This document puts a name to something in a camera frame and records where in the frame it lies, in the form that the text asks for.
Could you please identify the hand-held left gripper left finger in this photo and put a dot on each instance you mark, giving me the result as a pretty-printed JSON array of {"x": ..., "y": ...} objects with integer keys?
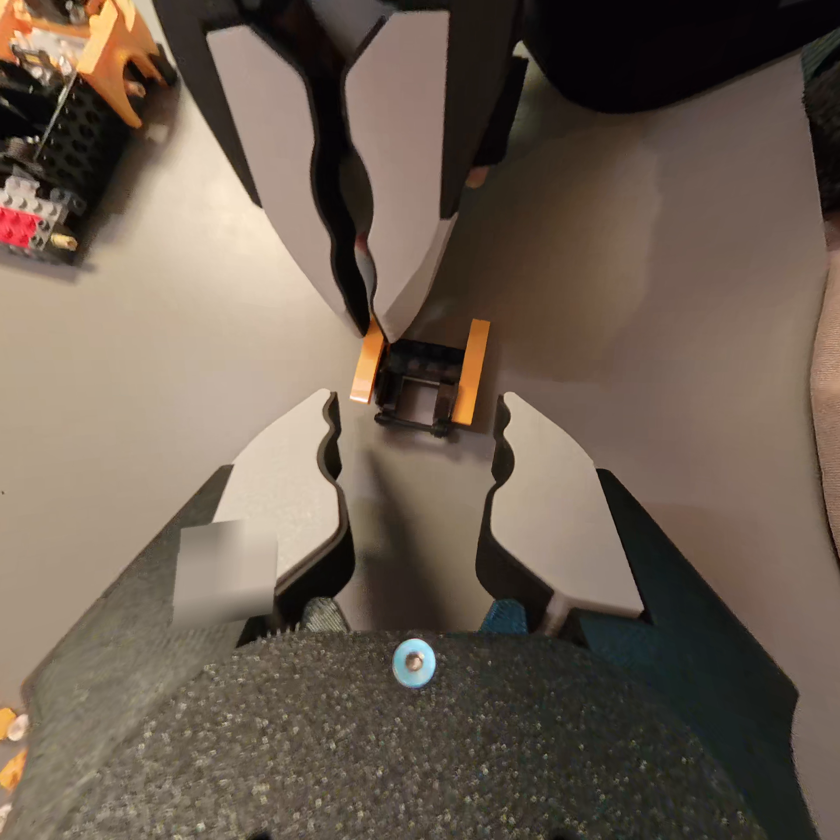
[{"x": 289, "y": 485}]

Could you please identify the black orange lego car chassis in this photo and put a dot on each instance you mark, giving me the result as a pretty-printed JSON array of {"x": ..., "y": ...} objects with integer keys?
[{"x": 59, "y": 131}]

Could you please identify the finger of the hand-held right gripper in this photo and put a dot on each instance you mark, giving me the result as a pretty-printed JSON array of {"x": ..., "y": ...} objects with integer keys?
[
  {"x": 275, "y": 144},
  {"x": 407, "y": 164}
]

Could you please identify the pile of small lego pieces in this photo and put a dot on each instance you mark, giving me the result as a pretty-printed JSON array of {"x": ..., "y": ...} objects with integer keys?
[{"x": 12, "y": 768}]

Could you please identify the black lego frame assembly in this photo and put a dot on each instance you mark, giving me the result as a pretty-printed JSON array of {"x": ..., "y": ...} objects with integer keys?
[{"x": 410, "y": 361}]

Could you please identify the beige cloth garment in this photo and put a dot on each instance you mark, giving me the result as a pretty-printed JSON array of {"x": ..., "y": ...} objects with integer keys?
[{"x": 828, "y": 394}]

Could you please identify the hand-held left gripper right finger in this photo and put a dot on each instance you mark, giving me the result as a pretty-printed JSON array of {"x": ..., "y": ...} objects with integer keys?
[{"x": 558, "y": 525}]

